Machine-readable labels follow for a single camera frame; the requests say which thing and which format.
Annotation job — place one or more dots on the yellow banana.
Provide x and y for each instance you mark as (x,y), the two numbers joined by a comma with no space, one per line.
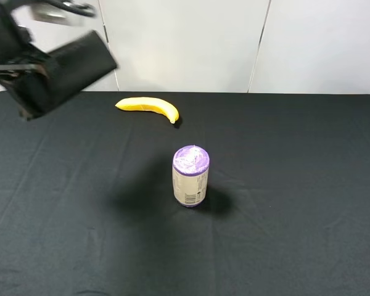
(149,104)

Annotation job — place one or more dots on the black tablecloth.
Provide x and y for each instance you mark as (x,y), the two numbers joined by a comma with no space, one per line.
(87,204)

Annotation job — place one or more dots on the black glasses case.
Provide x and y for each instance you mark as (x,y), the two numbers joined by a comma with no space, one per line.
(78,64)

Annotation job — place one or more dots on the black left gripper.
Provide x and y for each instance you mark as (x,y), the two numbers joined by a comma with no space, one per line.
(16,46)

